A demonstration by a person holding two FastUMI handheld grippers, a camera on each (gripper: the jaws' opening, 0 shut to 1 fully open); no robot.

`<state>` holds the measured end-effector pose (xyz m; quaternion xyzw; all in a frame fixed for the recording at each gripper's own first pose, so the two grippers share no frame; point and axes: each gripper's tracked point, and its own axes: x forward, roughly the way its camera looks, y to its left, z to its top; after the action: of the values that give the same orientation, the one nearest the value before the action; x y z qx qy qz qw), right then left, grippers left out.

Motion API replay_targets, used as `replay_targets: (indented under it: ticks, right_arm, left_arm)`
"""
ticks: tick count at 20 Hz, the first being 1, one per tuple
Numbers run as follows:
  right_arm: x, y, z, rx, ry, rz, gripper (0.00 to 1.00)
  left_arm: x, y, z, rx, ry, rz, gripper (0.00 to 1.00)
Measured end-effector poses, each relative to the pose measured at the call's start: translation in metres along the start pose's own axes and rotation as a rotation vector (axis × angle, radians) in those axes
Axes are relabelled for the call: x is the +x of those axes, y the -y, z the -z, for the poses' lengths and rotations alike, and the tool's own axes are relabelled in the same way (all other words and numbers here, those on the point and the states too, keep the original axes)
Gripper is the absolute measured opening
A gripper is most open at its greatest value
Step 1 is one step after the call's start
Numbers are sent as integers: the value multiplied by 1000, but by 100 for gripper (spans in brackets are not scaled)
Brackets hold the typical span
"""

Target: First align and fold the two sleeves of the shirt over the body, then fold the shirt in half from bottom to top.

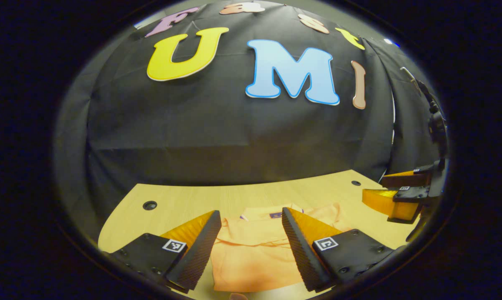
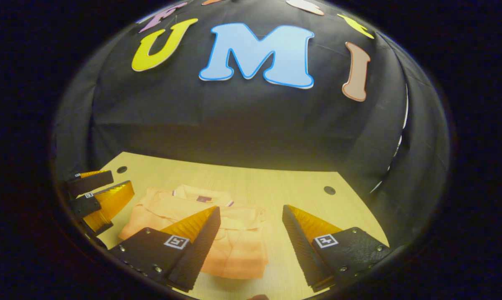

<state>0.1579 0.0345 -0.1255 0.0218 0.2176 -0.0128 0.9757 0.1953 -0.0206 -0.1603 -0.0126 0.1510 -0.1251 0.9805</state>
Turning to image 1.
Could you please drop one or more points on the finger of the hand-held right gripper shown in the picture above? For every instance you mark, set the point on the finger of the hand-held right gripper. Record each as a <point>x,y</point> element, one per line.
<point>405,180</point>
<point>384,200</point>

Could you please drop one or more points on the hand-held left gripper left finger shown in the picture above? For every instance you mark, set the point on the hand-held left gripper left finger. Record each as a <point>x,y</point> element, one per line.
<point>201,250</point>

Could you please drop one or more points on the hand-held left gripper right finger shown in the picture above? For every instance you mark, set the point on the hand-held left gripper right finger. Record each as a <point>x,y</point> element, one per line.
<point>300,254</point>

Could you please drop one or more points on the orange T-shirt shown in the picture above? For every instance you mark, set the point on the orange T-shirt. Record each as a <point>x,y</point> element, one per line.
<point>250,258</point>

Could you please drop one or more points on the small ceiling light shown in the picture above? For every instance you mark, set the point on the small ceiling light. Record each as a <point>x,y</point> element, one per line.
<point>390,42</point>

